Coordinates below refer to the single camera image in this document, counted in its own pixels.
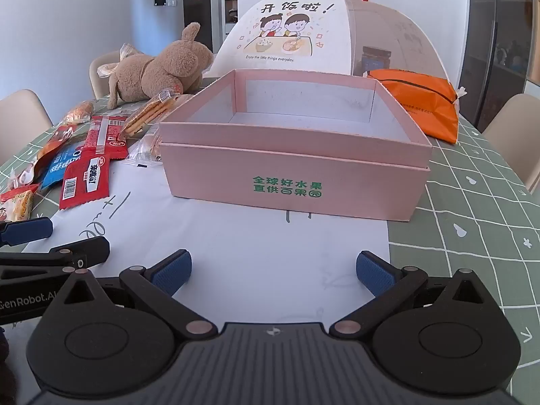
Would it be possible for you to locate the clear wrapped snack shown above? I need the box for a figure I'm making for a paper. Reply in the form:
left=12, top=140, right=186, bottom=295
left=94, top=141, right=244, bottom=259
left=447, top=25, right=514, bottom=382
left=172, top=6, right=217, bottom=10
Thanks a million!
left=8, top=164, right=43, bottom=188

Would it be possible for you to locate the orange zip pouch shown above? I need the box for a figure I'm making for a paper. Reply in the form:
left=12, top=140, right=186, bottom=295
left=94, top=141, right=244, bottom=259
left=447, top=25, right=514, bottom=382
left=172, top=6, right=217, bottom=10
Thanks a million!
left=366, top=69, right=470, bottom=145

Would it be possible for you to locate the red chicken snack packet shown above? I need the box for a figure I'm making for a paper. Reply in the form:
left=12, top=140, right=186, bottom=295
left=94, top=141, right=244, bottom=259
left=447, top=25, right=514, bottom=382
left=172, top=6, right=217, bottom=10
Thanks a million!
left=31, top=123, right=91, bottom=178

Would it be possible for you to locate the orange yellow snack packet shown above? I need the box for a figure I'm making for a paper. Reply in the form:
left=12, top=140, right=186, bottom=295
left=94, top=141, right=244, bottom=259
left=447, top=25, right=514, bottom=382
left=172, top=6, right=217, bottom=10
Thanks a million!
left=0, top=184, right=39, bottom=222

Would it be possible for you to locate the clear cracker packet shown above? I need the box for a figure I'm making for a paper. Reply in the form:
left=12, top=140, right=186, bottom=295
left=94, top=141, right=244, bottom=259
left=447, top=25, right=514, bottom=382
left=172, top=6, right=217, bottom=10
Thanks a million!
left=119, top=88, right=186, bottom=140

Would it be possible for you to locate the white paper sheet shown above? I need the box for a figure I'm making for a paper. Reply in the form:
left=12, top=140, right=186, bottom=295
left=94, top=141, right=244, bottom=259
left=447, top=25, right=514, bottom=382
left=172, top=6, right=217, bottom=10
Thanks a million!
left=12, top=152, right=391, bottom=334

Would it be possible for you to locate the clear plastic bag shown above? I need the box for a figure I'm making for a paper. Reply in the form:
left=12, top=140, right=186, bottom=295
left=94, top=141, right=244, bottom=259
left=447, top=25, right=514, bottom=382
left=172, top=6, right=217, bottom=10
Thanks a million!
left=97, top=43, right=142, bottom=79

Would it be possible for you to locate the small clear snack packet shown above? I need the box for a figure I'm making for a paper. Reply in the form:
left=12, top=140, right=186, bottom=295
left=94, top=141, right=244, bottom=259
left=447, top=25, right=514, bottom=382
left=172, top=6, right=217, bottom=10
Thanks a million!
left=122, top=133, right=163, bottom=167

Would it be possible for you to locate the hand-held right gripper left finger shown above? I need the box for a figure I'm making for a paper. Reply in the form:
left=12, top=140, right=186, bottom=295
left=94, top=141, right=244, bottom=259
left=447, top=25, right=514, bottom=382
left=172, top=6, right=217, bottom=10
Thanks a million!
left=51, top=250, right=218, bottom=339

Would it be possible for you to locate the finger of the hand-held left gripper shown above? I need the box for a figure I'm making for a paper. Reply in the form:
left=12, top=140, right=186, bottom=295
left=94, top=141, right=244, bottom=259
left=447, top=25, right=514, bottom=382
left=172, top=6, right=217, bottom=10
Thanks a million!
left=0, top=236, right=111, bottom=271
left=0, top=216, right=54, bottom=246

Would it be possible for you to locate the dark glass cabinet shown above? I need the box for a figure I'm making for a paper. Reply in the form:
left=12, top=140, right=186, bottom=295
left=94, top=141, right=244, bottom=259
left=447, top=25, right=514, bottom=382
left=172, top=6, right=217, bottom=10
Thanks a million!
left=459, top=0, right=540, bottom=131

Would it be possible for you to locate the red white-label snack packet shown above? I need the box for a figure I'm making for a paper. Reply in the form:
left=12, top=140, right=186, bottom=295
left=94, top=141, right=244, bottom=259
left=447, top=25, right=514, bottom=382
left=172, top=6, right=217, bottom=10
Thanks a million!
left=59, top=153, right=111, bottom=211

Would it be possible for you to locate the green checked tablecloth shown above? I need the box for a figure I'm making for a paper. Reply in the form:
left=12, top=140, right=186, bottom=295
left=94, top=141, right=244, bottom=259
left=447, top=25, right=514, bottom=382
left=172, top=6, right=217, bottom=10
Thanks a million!
left=0, top=77, right=540, bottom=347

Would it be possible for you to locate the long red striped packet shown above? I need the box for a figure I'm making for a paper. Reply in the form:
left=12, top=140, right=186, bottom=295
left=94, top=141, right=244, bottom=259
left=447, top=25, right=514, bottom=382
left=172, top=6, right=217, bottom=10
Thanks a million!
left=84, top=115, right=129, bottom=155

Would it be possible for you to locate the pink cardboard box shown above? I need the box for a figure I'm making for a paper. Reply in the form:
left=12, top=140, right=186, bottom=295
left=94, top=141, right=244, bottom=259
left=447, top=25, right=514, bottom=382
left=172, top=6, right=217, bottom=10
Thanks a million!
left=159, top=69, right=434, bottom=223

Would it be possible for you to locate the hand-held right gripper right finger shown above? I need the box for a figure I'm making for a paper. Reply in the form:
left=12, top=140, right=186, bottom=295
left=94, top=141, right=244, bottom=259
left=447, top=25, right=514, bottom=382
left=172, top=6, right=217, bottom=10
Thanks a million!
left=330, top=251, right=501, bottom=338

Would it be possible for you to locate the blue cookie packet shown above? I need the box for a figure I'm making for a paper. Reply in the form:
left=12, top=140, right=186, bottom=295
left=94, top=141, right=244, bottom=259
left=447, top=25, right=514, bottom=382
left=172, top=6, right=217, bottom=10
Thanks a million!
left=41, top=145, right=91, bottom=190

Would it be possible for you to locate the brown plush toy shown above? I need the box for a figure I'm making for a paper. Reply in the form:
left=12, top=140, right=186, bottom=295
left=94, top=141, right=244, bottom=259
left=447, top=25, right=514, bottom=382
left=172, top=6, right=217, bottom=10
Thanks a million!
left=107, top=22, right=214, bottom=110

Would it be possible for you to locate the beige chair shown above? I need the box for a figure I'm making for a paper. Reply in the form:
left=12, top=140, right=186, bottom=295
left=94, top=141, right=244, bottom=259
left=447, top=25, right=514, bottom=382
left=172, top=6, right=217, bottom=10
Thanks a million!
left=0, top=89, right=54, bottom=165
left=89, top=50, right=127, bottom=100
left=482, top=94, right=540, bottom=195

